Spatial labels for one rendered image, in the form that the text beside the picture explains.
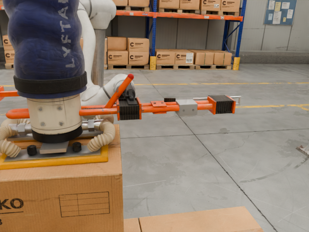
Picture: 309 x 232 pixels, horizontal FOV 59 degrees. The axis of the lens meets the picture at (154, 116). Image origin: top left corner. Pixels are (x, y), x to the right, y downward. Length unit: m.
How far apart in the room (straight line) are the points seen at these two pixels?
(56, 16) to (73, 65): 0.14
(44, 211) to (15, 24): 0.55
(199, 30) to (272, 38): 2.90
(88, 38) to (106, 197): 0.83
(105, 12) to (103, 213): 1.12
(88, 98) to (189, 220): 0.79
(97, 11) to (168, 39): 8.16
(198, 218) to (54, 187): 0.86
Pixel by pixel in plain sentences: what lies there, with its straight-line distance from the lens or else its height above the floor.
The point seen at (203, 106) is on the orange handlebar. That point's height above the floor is 1.21.
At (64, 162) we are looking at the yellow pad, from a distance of 0.92.
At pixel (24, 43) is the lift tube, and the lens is 0.88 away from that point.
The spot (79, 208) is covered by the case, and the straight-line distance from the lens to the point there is 0.93.
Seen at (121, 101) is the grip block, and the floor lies 1.22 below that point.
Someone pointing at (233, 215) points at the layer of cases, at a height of 0.54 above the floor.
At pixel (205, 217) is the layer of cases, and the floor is 0.54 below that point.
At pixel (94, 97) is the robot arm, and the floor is 1.16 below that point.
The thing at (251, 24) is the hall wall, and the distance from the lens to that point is 10.89.
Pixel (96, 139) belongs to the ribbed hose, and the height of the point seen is 1.13.
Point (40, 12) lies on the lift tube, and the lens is 0.85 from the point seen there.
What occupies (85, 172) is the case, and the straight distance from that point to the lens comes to 0.87.
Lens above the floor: 1.52
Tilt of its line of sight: 20 degrees down
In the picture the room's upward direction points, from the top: 3 degrees clockwise
